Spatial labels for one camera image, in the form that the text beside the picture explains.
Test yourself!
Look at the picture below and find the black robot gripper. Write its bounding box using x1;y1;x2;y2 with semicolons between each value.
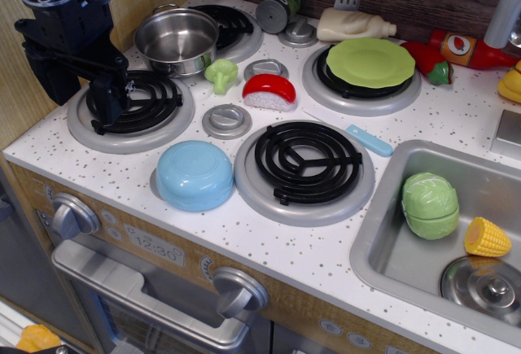
15;0;129;125

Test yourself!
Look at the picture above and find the red and white toy sushi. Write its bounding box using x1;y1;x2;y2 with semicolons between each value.
242;74;297;111

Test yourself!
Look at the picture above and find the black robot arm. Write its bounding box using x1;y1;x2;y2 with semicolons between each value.
15;0;129;125

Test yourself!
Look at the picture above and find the green plastic plate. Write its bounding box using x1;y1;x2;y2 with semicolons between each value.
326;37;415;89

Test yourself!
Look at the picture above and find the front left black burner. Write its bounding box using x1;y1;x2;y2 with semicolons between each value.
68;70;195;155

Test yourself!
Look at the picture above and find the black burner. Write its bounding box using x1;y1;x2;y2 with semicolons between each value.
68;70;195;155
302;46;422;117
234;120;375;227
190;5;263;63

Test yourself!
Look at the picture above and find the stainless steel pot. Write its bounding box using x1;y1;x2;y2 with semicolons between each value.
134;3;219;77

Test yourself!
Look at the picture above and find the green toy broccoli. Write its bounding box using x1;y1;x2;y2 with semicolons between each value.
204;59;239;94

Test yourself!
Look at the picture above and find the grey stove top knob centre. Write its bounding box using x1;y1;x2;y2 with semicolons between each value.
202;104;252;140

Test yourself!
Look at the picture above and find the grey stove knob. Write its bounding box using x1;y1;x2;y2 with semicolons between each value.
243;59;289;83
278;18;318;48
202;104;252;140

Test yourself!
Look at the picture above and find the light blue upturned bowl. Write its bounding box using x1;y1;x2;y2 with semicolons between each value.
155;141;234;212

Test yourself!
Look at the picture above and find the silver oven knob left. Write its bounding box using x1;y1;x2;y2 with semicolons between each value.
51;193;101;240

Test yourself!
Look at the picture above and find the silver oven knob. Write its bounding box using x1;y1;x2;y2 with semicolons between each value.
51;193;101;240
213;266;269;318

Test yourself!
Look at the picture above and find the back left black burner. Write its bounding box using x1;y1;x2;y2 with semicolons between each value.
190;5;263;63

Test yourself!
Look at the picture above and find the grey stove top knob middle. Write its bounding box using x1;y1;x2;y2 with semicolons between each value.
243;59;289;83

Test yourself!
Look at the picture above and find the toy tin can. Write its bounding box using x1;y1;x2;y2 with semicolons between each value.
255;0;303;34

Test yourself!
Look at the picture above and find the grey stove top knob back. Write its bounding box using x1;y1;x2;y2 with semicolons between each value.
278;18;318;48

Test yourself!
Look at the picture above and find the front right black burner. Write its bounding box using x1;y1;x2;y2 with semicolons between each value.
234;120;375;227

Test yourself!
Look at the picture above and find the back right black burner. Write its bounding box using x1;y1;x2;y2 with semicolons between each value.
302;46;422;117

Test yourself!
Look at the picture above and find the cream toy bottle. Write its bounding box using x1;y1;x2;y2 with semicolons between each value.
317;7;397;42

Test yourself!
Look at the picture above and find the silver oven knob right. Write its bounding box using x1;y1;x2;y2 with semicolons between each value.
213;266;269;318

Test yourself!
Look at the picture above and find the orange toy food bottom left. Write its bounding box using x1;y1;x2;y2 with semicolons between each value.
15;325;61;353

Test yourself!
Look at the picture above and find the red toy chili pepper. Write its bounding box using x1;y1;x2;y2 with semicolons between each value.
401;42;453;85

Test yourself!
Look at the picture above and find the metal sink basin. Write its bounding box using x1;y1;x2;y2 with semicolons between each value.
349;140;520;346

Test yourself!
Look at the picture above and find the green toy cabbage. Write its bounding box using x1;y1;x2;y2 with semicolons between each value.
401;173;459;240

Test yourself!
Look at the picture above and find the red ketchup bottle toy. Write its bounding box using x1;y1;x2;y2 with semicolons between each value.
428;29;520;70

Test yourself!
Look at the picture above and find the yellow toy food right edge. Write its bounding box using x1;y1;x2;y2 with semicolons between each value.
497;61;521;103

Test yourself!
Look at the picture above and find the yellow toy corn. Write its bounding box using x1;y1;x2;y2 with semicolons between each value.
464;217;512;257

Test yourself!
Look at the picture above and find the silver faucet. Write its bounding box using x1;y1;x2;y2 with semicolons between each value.
484;0;521;49

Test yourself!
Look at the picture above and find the steel pot lid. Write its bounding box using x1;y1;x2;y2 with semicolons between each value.
439;256;520;326

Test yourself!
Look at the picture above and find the silver oven door handle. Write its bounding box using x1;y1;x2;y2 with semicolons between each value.
52;241;249;353

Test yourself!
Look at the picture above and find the white knife blue handle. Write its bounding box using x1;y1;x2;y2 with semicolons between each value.
302;107;393;157

